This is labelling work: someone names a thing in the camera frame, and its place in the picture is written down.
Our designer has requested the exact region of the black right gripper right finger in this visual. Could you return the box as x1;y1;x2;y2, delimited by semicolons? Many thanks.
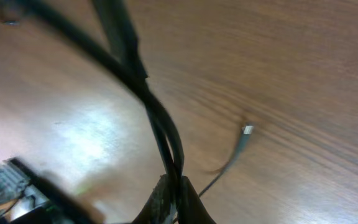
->
178;176;216;224

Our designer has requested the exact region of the thick black USB cable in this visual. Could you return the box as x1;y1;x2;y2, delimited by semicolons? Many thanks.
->
0;0;255;200

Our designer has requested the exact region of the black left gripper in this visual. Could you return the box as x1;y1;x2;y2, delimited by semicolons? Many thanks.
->
0;157;104;224

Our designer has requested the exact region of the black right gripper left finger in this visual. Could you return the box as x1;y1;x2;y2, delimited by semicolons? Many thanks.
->
132;174;177;224

